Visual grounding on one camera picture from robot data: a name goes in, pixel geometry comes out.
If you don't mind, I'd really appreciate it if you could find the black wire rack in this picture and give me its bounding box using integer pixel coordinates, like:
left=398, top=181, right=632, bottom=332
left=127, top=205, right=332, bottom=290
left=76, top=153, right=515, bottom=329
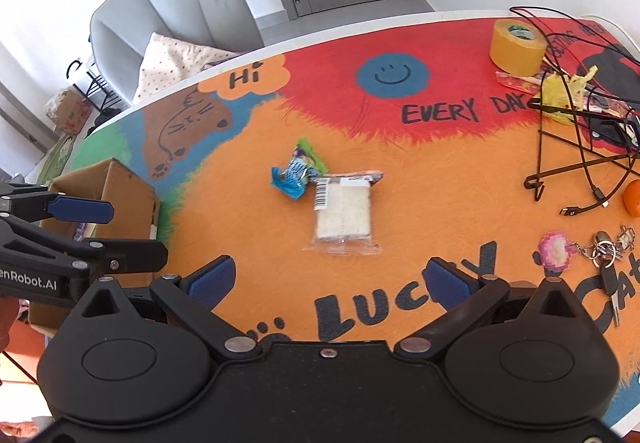
left=510, top=5, right=640, bottom=201

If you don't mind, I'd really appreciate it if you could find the clear orange wrapper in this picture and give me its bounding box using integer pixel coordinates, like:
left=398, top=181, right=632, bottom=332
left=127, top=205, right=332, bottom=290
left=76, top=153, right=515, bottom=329
left=495, top=70, right=546, bottom=90

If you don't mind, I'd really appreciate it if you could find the black flat case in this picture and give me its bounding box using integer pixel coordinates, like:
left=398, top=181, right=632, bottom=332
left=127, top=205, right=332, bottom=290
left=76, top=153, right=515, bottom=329
left=585, top=115, right=637, bottom=150

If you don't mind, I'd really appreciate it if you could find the cardboard box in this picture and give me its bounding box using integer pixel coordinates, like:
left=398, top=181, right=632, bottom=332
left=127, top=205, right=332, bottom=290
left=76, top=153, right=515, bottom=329
left=30, top=158, right=162, bottom=329

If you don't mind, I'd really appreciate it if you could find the crumpled yellow wrapper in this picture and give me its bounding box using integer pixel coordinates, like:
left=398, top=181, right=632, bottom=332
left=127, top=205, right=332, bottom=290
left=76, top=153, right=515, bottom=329
left=532, top=65, right=598, bottom=124

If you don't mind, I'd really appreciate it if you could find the grey upholstered chair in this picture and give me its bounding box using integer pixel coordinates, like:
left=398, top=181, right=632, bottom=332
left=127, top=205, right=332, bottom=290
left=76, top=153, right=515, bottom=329
left=90, top=0, right=265, bottom=106

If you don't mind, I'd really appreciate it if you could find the key bunch with pink charm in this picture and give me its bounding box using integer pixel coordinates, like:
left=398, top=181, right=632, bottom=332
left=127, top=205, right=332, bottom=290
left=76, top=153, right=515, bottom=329
left=534, top=224, right=637, bottom=329

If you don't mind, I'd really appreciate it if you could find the clear white cracker packet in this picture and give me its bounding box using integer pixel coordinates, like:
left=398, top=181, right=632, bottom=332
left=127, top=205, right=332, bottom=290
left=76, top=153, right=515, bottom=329
left=302, top=170, right=385, bottom=256

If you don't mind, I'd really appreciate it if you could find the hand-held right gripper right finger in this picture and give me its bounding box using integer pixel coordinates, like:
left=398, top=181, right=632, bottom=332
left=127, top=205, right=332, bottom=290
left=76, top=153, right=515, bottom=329
left=394, top=257, right=596, bottom=356

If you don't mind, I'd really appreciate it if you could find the blue candy packet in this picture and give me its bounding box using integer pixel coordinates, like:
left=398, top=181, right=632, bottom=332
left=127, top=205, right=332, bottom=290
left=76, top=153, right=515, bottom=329
left=270, top=155, right=321, bottom=198

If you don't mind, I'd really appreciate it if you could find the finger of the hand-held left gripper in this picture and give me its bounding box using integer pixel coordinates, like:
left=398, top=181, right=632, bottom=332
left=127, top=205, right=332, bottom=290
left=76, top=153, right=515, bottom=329
left=0, top=183, right=115, bottom=225
left=0, top=218, right=169, bottom=274

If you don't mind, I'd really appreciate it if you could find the white dotted pillow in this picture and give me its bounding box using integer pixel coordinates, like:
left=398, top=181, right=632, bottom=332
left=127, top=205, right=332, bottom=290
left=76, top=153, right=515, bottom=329
left=132, top=32, right=241, bottom=106

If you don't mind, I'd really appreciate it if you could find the black shoe rack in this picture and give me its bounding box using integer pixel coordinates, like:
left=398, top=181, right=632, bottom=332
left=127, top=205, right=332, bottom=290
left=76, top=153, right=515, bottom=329
left=67, top=57, right=126, bottom=116

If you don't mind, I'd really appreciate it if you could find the printed cardboard carton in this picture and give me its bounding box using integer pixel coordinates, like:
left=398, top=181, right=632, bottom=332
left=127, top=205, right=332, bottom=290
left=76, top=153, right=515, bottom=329
left=45, top=88, right=93, bottom=131

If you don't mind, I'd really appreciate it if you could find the black usb cable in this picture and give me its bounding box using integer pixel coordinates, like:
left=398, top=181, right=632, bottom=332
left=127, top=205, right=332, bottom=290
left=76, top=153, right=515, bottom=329
left=559, top=123, right=640, bottom=218

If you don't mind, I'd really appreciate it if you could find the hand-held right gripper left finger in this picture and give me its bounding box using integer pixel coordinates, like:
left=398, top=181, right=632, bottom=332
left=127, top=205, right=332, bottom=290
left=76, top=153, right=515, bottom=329
left=72, top=255, right=261, bottom=356

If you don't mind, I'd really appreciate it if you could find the yellow tape roll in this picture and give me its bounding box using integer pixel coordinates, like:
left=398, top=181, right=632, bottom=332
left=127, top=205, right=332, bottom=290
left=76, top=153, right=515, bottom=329
left=489, top=19, right=550, bottom=78

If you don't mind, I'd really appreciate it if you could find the green purple candy packet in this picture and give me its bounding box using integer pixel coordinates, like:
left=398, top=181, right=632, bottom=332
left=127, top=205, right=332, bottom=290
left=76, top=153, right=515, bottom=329
left=295, top=137, right=328, bottom=174

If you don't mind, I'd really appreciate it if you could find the orange fruit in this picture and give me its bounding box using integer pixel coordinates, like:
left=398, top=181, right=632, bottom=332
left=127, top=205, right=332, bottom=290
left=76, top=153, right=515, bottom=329
left=622, top=179, right=640, bottom=218

